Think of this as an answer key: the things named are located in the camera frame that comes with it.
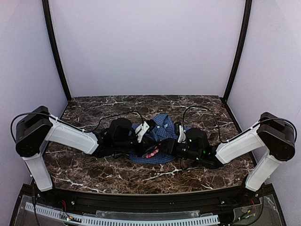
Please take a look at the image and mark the left black frame post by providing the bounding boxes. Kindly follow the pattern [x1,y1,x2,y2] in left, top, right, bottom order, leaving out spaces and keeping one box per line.
[41,0,72,102]

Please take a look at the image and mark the blue checkered shirt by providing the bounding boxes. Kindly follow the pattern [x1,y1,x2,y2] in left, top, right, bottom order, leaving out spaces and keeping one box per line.
[129,114,179,164]

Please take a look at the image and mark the black aluminium front rail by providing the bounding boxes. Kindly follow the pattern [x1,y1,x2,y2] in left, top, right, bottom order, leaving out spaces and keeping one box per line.
[56,187,242,213]

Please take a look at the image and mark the right black frame post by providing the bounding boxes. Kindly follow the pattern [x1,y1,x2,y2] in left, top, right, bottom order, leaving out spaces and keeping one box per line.
[223,0,253,102]

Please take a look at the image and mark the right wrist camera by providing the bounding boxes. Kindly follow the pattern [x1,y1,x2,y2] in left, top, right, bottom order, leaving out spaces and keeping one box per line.
[174,122,186,143]

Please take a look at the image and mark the black frame post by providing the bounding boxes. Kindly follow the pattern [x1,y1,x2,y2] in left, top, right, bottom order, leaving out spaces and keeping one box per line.
[41,0,72,102]
[223,0,253,102]

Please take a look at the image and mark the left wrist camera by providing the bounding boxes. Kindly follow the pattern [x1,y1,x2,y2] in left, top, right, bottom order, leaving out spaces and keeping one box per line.
[135,119,156,143]

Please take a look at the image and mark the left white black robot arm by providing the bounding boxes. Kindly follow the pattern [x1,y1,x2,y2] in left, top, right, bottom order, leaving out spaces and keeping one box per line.
[10,106,156,192]

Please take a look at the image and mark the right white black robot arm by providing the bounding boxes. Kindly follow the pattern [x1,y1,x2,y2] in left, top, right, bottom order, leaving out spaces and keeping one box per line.
[158,112,297,192]

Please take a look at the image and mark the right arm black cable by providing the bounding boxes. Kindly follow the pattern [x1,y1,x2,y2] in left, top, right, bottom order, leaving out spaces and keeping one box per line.
[182,105,224,144]

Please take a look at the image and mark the pink flower brooch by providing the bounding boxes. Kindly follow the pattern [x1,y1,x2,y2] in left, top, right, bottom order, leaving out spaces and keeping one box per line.
[145,149,159,158]

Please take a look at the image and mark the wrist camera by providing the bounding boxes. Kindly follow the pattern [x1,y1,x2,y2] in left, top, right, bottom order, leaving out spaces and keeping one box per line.
[135,119,156,143]
[174,122,186,143]

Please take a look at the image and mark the white slotted cable duct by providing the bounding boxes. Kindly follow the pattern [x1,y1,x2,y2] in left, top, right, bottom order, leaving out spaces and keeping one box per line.
[20,202,220,226]

